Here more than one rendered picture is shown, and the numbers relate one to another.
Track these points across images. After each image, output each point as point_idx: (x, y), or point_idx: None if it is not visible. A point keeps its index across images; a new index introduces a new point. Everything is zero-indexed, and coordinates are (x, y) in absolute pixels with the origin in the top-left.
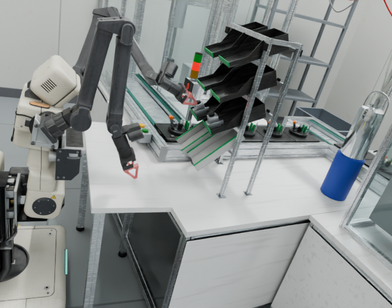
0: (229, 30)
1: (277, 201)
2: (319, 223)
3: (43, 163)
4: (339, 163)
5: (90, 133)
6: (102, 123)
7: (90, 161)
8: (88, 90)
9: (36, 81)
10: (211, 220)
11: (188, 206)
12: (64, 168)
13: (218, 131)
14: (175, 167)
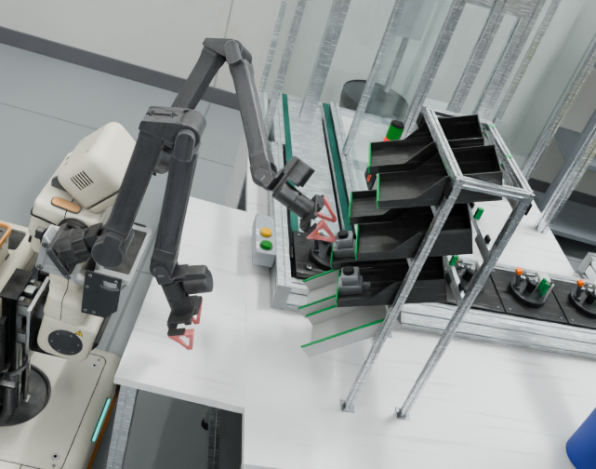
0: (422, 121)
1: (453, 446)
2: None
3: (72, 281)
4: None
5: (184, 224)
6: (214, 206)
7: (156, 284)
8: (123, 210)
9: (66, 171)
10: (298, 453)
11: (272, 414)
12: (95, 300)
13: (350, 304)
14: (294, 327)
